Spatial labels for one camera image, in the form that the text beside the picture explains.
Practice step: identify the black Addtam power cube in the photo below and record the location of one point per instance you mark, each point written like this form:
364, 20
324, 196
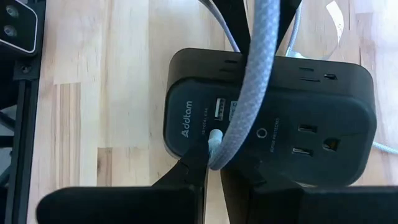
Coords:
311, 149

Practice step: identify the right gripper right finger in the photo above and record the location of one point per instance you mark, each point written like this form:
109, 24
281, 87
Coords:
280, 205

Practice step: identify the black table-level camera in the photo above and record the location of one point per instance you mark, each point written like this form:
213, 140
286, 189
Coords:
18, 25

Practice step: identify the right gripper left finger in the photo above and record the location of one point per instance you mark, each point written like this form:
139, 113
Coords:
180, 199

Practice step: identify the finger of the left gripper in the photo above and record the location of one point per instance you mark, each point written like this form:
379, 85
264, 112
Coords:
233, 18
289, 12

